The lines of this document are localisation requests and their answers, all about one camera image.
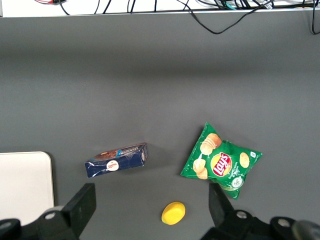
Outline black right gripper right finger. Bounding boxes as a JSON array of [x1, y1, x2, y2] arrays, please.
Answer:
[[201, 183, 320, 240]]

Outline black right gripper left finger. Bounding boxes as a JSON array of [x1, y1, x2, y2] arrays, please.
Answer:
[[0, 183, 97, 240]]

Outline blue cookie box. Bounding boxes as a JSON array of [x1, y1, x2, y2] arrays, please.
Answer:
[[84, 142, 149, 179]]

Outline beige plastic tray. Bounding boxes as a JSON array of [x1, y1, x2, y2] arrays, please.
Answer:
[[0, 151, 55, 221]]

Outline green chips bag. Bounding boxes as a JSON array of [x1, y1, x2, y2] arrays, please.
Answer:
[[179, 121, 263, 200]]

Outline yellow lemon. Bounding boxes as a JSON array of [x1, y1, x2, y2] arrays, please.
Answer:
[[160, 201, 187, 226]]

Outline dark grey table mat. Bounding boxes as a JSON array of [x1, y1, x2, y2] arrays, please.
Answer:
[[0, 9, 320, 240]]

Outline looping black cable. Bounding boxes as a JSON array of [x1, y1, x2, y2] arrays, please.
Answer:
[[178, 0, 276, 35]]

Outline teal cable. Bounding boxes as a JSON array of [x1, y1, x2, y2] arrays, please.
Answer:
[[217, 0, 241, 11]]

